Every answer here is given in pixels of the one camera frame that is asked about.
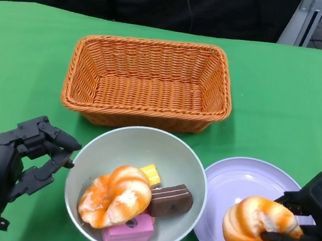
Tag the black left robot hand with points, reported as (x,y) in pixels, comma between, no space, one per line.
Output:
(0,162)

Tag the orange white twisted bread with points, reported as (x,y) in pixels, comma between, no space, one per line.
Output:
(103,204)

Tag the pale grey-green bowl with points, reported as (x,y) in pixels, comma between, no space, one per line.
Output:
(116,147)

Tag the lavender round plate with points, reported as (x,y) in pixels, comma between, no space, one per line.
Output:
(260,174)

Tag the pink cake slice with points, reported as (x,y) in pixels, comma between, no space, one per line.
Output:
(123,233)

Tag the yellow cake slice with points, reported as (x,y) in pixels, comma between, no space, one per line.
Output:
(151,175)

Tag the brown chocolate cake slice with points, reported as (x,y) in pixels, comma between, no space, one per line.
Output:
(171,201)

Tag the orange wicker basket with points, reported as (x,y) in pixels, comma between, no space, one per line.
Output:
(146,95)

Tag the green tablecloth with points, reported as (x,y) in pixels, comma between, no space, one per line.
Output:
(284,97)

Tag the grey metal frame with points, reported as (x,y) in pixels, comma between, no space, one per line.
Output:
(297,25)

